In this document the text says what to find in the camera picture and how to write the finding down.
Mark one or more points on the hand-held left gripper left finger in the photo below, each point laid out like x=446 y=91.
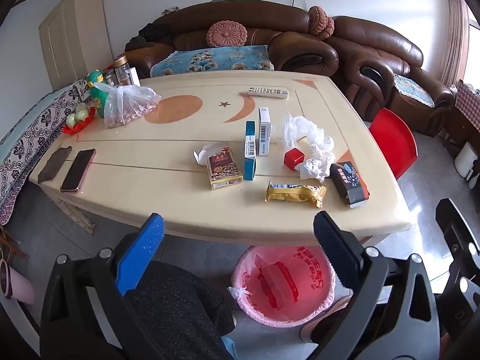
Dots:
x=144 y=251

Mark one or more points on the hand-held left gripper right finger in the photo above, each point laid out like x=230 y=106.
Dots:
x=333 y=245

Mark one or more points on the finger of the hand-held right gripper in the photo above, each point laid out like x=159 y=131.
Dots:
x=452 y=221

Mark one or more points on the pink trash bin with bag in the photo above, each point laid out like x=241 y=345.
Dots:
x=281 y=288

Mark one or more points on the white tissue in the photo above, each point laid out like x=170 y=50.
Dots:
x=315 y=168

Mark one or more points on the white and blue box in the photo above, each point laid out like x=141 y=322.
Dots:
x=264 y=131

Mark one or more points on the white container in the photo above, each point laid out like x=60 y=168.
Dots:
x=465 y=161

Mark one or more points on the black printed box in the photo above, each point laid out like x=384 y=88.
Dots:
x=348 y=183

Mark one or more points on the gold snack wrapper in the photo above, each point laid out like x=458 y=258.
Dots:
x=296 y=194

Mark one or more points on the person's leg in dark pants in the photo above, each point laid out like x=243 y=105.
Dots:
x=176 y=307

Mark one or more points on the small red box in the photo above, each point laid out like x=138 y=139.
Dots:
x=293 y=160

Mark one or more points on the red plastic stool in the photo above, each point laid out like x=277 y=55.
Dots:
x=393 y=142

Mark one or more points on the black smartphone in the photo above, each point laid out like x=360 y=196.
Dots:
x=78 y=170

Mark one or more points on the red and gold cigarette box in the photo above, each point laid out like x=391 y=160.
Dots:
x=223 y=168

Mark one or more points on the clear crumpled plastic wrap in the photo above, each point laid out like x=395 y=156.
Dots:
x=303 y=129

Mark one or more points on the checkered tablecloth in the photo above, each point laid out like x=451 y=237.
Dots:
x=468 y=99

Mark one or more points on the dark grey phone case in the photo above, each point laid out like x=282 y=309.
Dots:
x=54 y=164

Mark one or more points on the teal and white box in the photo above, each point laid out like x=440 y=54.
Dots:
x=250 y=150

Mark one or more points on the pink tube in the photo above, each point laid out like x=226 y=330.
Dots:
x=15 y=283

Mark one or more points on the wooden sticks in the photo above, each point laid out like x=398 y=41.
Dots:
x=11 y=242

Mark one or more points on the blue armchair seat cloth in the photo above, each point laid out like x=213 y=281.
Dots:
x=412 y=88

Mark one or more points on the clear plastic bag of peanuts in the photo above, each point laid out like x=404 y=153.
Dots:
x=125 y=105

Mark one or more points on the red tray with ornaments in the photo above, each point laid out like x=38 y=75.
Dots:
x=79 y=118

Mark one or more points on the white remote control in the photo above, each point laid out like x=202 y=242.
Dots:
x=267 y=93

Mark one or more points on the green yellow bottle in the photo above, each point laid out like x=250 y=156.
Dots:
x=96 y=90

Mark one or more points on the patterned purple white blanket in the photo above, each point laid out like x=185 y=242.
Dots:
x=33 y=123

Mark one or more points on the glass bottle with gold lid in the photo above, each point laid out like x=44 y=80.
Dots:
x=122 y=71

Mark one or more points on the pink curtain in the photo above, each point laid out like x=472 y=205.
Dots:
x=457 y=33

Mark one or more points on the brown leather armchair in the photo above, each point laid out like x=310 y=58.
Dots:
x=375 y=45

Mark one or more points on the blue floral sofa cloth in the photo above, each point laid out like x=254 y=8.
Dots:
x=213 y=60

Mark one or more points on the dark clothing pile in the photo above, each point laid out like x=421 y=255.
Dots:
x=150 y=35

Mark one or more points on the pink round crochet cushion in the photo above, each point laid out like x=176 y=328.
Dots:
x=227 y=34
x=320 y=22

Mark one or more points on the cream cabinet door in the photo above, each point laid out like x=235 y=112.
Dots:
x=75 y=37

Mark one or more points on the brown leather sofa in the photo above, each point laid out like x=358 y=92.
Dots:
x=262 y=18

